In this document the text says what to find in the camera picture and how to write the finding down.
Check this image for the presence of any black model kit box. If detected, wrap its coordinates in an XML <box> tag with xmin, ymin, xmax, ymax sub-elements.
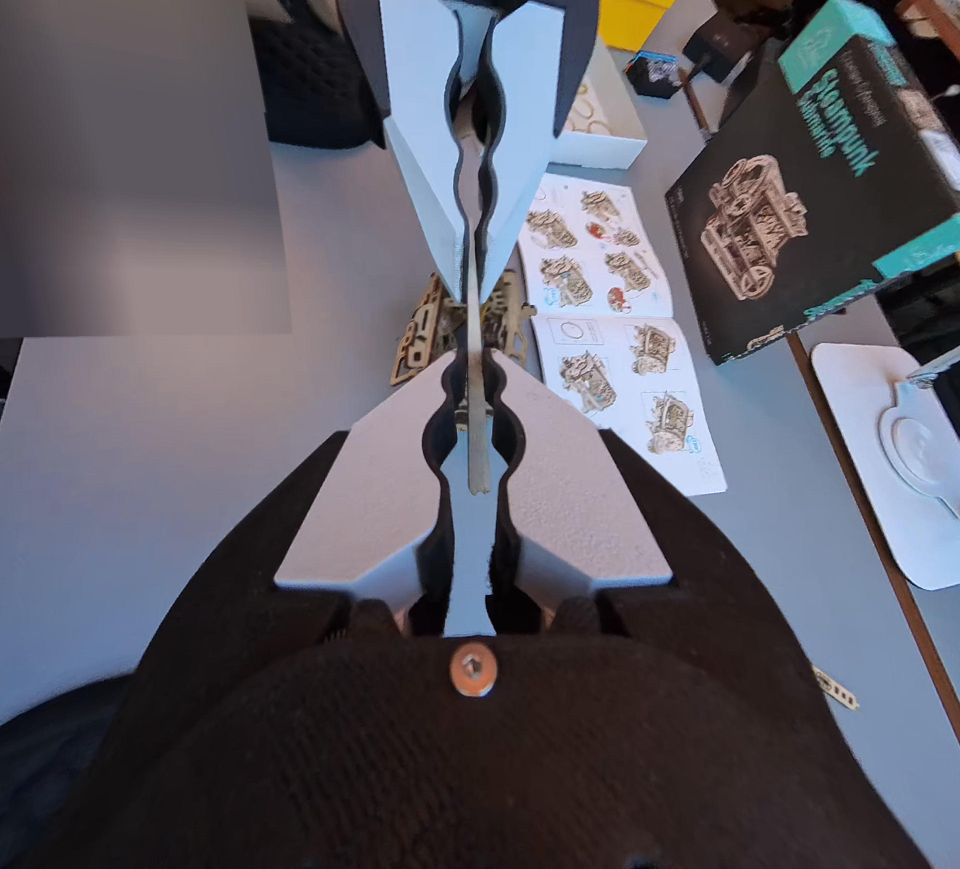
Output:
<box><xmin>663</xmin><ymin>0</ymin><xmax>960</xmax><ymax>368</ymax></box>

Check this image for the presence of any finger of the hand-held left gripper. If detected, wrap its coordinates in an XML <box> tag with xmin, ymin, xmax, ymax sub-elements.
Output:
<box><xmin>377</xmin><ymin>0</ymin><xmax>481</xmax><ymax>305</ymax></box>
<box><xmin>478</xmin><ymin>3</ymin><xmax>566</xmax><ymax>302</ymax></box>

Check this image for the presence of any small blue and black device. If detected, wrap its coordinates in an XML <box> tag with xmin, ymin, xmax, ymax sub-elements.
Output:
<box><xmin>624</xmin><ymin>50</ymin><xmax>681</xmax><ymax>99</ymax></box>

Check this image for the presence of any thin wooden stick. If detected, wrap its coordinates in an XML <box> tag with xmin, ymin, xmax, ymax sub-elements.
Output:
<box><xmin>465</xmin><ymin>227</ymin><xmax>494</xmax><ymax>497</ymax></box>

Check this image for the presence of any illustrated instruction booklet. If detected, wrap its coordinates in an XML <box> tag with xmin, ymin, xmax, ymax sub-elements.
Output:
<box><xmin>517</xmin><ymin>173</ymin><xmax>729</xmax><ymax>497</ymax></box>

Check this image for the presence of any heap of yellow rubber bands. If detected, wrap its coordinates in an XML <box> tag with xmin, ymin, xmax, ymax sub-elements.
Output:
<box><xmin>566</xmin><ymin>85</ymin><xmax>609</xmax><ymax>135</ymax></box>

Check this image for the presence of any white cardboard tray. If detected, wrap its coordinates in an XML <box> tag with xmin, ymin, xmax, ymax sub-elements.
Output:
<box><xmin>553</xmin><ymin>40</ymin><xmax>648</xmax><ymax>170</ymax></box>

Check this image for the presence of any wooden mechanical model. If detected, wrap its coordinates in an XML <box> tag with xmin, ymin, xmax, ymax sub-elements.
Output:
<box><xmin>390</xmin><ymin>269</ymin><xmax>541</xmax><ymax>390</ymax></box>

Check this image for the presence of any black chair seat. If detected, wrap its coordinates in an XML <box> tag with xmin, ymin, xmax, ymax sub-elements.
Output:
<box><xmin>251</xmin><ymin>17</ymin><xmax>389</xmax><ymax>152</ymax></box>

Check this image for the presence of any thin board with brown edge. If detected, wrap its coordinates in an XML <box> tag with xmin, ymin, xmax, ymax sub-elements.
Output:
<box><xmin>786</xmin><ymin>329</ymin><xmax>960</xmax><ymax>746</ymax></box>

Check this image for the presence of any black box-shaped device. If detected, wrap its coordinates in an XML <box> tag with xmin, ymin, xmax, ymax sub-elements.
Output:
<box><xmin>682</xmin><ymin>10</ymin><xmax>760</xmax><ymax>84</ymax></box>

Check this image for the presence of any small wooden part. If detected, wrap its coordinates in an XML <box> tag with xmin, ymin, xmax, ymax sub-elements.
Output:
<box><xmin>813</xmin><ymin>666</ymin><xmax>861</xmax><ymax>712</ymax></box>

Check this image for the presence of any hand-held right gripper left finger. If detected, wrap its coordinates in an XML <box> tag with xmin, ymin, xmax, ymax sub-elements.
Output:
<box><xmin>273</xmin><ymin>350</ymin><xmax>460</xmax><ymax>636</ymax></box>

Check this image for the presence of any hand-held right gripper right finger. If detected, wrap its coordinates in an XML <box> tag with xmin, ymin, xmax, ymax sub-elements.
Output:
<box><xmin>487</xmin><ymin>348</ymin><xmax>673</xmax><ymax>636</ymax></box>

